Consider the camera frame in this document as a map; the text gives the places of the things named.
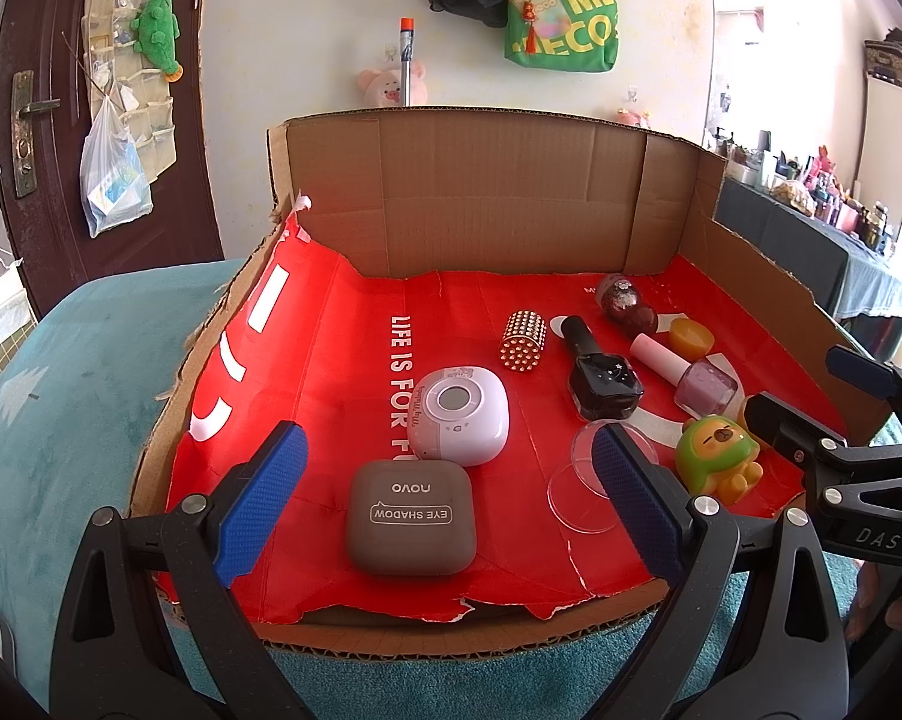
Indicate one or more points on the orange capped marker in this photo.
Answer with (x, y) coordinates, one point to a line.
(406, 60)

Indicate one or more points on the pink pig plush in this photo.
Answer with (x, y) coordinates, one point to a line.
(387, 86)

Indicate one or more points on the studded gold cylinder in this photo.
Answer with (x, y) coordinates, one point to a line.
(522, 341)

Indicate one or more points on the green plush toy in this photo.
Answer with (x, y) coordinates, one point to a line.
(158, 34)

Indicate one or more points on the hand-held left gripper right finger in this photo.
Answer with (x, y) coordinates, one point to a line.
(634, 502)

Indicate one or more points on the beige hanging organizer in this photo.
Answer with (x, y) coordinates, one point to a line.
(113, 60)

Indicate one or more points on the dark red glitter bottle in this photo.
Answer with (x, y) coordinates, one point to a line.
(627, 304)

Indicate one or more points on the white wardrobe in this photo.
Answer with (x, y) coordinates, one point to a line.
(889, 142)

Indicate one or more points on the pink plush toy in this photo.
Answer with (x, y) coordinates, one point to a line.
(634, 118)

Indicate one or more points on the pale pink round device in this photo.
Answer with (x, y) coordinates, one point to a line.
(458, 412)

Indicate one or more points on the cardboard box with red lining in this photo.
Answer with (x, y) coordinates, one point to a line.
(496, 187)

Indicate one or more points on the black nail polish bottle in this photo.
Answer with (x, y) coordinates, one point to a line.
(601, 386)

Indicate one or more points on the green tote bag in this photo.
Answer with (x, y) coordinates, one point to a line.
(578, 22)

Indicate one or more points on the clear plastic bag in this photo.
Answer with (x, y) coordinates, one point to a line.
(117, 180)

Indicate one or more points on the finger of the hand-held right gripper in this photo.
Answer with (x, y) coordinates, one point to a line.
(859, 371)
(784, 424)

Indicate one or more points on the dark patterned bag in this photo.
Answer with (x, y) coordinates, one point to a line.
(897, 60)

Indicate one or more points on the dark brown door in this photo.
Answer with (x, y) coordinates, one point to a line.
(53, 30)

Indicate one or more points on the wall mirror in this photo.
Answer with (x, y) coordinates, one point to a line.
(732, 52)

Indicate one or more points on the taupe eyeshadow case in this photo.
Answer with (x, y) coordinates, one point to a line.
(409, 525)

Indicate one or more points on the pink nail polish bottle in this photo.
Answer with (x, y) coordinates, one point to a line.
(706, 386)

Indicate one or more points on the table with blue cloth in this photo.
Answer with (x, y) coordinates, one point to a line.
(833, 262)

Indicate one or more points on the amber round bowl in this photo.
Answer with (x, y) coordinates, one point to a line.
(689, 337)

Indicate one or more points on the clear glass cup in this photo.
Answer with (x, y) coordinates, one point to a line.
(571, 495)

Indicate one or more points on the green and yellow toy figure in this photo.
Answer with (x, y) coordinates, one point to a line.
(713, 450)

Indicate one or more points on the red hanging charm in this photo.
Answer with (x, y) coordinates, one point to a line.
(532, 26)

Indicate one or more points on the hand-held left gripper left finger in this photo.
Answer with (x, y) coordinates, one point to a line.
(263, 502)

